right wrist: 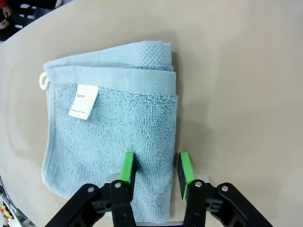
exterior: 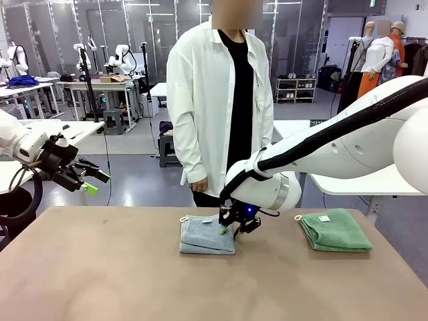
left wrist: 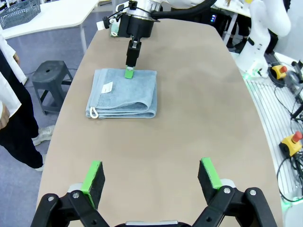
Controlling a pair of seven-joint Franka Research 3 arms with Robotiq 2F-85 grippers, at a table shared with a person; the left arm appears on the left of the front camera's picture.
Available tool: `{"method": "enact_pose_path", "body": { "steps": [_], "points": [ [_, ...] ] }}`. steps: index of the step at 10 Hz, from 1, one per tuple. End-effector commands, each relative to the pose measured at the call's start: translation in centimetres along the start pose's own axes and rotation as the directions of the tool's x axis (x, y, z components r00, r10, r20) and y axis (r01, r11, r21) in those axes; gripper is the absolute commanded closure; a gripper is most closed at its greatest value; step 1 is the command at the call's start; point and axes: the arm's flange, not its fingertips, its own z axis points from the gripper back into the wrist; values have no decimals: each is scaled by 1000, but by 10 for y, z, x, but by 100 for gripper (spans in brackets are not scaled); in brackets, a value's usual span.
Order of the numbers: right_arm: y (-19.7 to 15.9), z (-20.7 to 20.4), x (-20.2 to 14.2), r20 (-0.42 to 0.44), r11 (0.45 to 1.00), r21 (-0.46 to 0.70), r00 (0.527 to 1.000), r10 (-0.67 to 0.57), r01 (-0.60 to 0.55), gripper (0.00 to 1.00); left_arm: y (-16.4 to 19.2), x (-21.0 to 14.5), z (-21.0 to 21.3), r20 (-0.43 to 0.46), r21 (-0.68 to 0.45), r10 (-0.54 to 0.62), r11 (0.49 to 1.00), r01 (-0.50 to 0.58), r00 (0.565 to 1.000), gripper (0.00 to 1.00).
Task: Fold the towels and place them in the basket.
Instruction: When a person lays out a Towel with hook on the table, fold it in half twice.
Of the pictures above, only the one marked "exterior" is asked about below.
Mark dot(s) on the person in white shirt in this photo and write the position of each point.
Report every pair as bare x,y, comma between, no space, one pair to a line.
200,100

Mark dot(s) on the thick black arm sleeve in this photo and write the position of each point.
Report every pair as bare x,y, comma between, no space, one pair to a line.
334,132
33,204

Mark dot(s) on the open cardboard box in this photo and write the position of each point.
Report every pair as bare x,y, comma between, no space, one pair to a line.
112,79

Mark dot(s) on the blue clothes heap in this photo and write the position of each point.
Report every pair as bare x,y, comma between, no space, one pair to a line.
23,81

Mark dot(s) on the long white workbench table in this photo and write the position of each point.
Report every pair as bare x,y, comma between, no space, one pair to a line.
23,89

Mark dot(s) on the mannequin with orange shirt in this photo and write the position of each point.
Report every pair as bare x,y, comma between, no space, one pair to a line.
398,47

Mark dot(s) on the person's right forearm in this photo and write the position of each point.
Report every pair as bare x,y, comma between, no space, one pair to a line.
194,157

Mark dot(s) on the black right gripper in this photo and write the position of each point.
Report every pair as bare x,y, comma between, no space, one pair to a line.
234,214

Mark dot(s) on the rack of dark clothes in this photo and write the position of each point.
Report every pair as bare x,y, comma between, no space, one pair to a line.
416,60

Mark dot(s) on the white rectangular side table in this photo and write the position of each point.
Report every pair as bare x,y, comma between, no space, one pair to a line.
83,128

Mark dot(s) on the blue-grey towel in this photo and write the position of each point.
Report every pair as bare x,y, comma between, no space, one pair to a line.
204,237

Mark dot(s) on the green towel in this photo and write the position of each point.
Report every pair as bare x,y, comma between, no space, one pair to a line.
337,230

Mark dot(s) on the grey plastic stool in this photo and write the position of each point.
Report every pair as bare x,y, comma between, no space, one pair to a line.
114,120
168,150

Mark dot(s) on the thick black right arm sleeve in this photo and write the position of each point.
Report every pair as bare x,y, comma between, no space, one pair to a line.
334,132

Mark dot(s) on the black tripod pole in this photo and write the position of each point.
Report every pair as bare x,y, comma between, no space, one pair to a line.
88,83

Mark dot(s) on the small white desk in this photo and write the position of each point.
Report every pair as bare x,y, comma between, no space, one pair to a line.
158,89

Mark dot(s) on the person's right hand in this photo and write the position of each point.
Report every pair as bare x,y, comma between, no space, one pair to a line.
200,185

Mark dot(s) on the mannequin with white top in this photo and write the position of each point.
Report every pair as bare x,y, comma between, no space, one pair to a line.
376,57

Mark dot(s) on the white table with curved edge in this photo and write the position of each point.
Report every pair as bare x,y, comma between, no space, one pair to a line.
351,184

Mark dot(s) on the mannequin with grey top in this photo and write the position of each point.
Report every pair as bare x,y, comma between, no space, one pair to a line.
359,60

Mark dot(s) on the wooden shoe rack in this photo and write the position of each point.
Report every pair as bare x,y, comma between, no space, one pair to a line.
297,90

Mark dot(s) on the thick black left arm sleeve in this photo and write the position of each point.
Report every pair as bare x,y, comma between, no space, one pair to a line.
33,204

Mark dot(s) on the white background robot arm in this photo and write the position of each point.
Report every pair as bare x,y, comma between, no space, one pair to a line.
122,60

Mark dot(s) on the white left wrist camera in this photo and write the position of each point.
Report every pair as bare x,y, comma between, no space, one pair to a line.
61,142

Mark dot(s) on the dark and beige clothes pile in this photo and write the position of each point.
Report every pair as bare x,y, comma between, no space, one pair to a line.
165,128

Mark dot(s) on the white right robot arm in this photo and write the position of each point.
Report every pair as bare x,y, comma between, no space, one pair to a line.
368,147

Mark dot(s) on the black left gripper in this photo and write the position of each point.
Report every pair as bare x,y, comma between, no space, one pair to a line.
61,160

